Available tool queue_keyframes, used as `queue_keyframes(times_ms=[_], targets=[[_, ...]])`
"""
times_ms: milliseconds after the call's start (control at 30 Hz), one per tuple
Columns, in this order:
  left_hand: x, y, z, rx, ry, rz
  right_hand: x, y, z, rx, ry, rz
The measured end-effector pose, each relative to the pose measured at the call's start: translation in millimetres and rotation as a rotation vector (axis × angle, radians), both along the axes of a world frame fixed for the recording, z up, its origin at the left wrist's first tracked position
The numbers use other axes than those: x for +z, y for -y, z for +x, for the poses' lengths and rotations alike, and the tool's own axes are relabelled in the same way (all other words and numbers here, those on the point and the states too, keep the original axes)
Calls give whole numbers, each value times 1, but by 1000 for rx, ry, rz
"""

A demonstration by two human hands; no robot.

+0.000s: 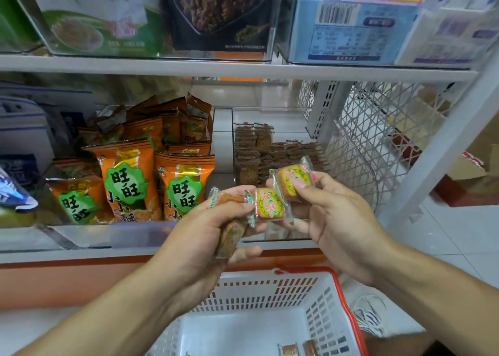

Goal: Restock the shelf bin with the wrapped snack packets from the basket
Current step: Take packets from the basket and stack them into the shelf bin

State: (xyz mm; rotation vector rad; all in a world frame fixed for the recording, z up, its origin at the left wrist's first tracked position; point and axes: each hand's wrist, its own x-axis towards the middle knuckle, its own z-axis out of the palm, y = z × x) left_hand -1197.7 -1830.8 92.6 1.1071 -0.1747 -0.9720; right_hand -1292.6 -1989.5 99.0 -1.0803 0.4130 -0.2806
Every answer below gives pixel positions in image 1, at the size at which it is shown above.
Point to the person's right hand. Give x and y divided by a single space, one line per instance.
347 227

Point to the person's left hand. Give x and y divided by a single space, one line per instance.
195 254

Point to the bundle of snack packets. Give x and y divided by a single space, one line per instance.
295 179
269 204

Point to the white basket with red rim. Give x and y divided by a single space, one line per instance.
335 305

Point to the row of small snack packets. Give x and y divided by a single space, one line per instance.
249 153

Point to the pile of small snack packets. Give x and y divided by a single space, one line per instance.
290 349

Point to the white metal shelf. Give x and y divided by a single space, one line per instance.
234 67

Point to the person's right shoe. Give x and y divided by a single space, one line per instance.
370 313

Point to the clear plastic shelf front guard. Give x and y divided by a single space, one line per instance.
101 235

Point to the orange shelf base panel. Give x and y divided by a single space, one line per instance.
62 282

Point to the group of orange snack bags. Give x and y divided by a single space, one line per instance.
132 180

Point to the white perforated side panel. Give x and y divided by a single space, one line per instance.
382 134

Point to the brown cardboard box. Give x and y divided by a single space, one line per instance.
477 173

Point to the blue white snack bag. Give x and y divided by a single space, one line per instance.
14 192

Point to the blue product box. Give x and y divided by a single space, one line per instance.
351 32

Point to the black product box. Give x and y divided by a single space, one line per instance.
218 13

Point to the green white product box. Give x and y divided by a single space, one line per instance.
90 21

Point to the dark green product bag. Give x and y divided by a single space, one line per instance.
14 25

